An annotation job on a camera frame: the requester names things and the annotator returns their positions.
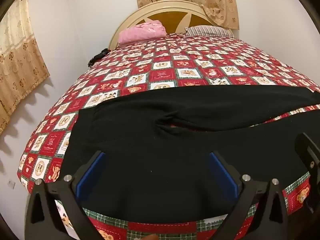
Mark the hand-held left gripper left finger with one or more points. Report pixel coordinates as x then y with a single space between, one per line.
91 173

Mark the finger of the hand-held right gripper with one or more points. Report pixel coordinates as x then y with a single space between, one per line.
308 155

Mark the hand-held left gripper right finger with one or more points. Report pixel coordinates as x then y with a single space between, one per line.
222 175

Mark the black pants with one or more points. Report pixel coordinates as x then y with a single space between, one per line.
150 142

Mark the small black object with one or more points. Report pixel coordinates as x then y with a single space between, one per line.
98 56

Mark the red checkered printed blanket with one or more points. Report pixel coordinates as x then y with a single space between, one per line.
187 62

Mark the striped pillow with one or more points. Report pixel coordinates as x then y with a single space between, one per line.
207 30

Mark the pink pillow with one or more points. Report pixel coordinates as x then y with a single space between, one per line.
142 32

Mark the cream wooden headboard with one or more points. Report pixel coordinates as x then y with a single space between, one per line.
160 7

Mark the white wall outlet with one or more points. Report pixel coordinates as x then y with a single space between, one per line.
11 183

